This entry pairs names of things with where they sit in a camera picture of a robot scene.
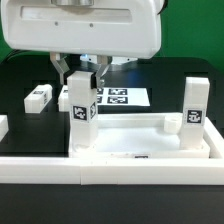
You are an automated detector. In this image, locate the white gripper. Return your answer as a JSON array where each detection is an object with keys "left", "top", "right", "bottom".
[{"left": 1, "top": 0, "right": 162, "bottom": 88}]

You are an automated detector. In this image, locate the white desk top tray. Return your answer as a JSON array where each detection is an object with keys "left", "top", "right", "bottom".
[{"left": 69, "top": 113, "right": 210, "bottom": 159}]

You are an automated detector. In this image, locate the marker sheet with tags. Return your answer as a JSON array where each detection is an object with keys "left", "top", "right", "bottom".
[{"left": 97, "top": 87, "right": 150, "bottom": 106}]

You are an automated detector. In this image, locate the white block left edge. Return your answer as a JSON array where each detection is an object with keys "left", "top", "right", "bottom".
[{"left": 0, "top": 115, "right": 9, "bottom": 141}]

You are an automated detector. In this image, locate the white L-shaped obstacle fence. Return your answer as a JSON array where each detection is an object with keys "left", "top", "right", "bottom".
[{"left": 0, "top": 121, "right": 224, "bottom": 185}]

